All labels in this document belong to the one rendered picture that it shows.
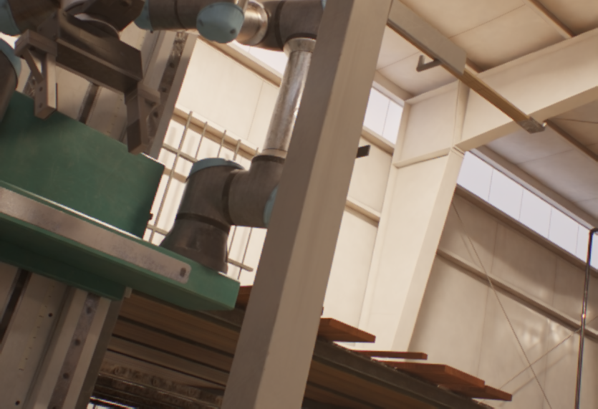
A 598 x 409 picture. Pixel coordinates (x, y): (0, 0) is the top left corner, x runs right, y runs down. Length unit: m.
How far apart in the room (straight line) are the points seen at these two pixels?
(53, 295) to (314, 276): 0.84
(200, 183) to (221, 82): 8.80
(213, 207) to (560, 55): 9.75
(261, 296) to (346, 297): 10.40
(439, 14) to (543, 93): 1.76
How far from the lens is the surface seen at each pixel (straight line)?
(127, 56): 1.06
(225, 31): 1.32
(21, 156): 1.50
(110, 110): 1.69
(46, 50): 0.98
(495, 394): 3.29
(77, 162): 1.54
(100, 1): 1.04
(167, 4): 1.38
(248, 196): 1.48
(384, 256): 11.48
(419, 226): 11.21
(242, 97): 10.47
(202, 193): 1.53
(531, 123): 1.35
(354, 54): 0.95
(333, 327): 2.64
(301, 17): 1.66
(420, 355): 2.83
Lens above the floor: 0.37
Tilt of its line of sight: 21 degrees up
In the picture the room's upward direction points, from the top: 14 degrees clockwise
